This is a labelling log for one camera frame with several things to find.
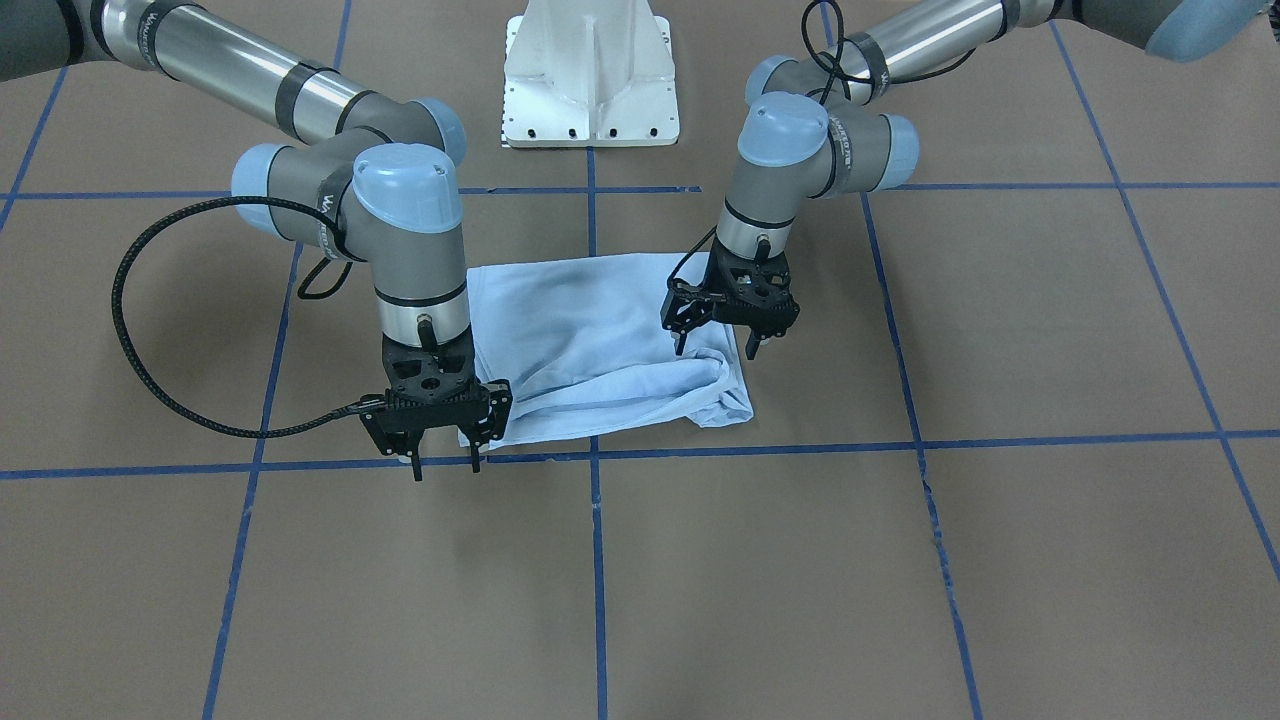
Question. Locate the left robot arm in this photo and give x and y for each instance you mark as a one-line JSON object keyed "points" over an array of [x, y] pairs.
{"points": [[809, 133]]}

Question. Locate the light blue t-shirt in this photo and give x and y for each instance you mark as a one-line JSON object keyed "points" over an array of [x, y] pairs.
{"points": [[581, 345]]}

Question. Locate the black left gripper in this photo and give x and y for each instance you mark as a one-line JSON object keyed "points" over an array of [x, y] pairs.
{"points": [[683, 310]]}

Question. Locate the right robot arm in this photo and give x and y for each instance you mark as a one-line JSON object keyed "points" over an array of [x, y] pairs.
{"points": [[365, 179]]}

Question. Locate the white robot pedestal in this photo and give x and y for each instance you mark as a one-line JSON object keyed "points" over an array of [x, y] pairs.
{"points": [[589, 74]]}

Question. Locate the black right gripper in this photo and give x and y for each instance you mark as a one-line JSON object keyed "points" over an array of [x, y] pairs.
{"points": [[495, 409]]}

